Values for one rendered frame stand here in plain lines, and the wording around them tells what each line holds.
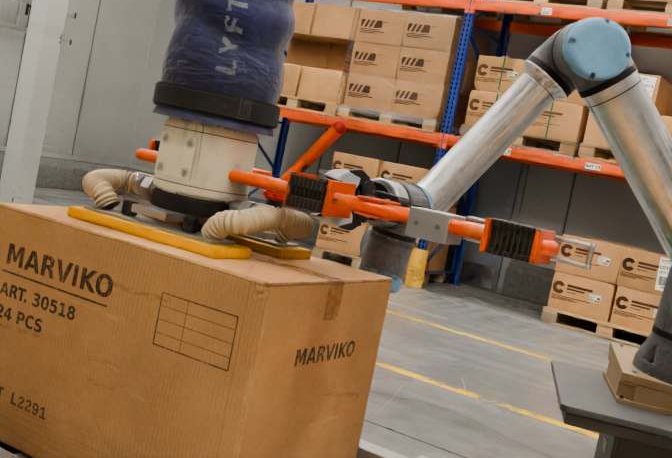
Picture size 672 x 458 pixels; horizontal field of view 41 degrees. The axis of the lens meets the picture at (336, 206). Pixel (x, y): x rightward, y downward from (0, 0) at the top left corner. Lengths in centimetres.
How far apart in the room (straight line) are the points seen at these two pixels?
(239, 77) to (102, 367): 52
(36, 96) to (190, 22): 296
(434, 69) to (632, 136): 767
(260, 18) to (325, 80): 854
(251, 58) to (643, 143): 75
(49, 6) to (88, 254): 306
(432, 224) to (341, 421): 43
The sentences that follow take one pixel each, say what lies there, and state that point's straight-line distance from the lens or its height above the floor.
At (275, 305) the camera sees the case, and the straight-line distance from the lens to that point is 131.
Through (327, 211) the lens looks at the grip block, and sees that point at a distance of 143.
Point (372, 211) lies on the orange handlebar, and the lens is 139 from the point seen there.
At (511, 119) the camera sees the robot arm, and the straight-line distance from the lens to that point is 186.
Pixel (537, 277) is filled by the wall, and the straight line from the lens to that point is 1007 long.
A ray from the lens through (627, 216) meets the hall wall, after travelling 996.
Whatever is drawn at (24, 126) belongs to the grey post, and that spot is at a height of 100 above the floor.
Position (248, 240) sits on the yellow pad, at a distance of 161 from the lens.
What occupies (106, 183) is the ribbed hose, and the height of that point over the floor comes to 102.
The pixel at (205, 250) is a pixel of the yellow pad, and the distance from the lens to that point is 143.
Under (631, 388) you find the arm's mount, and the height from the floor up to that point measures 79.
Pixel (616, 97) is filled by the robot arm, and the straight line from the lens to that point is 176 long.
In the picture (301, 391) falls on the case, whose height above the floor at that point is 77.
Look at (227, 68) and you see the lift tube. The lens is 152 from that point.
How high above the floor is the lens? 114
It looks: 3 degrees down
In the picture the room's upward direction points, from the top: 11 degrees clockwise
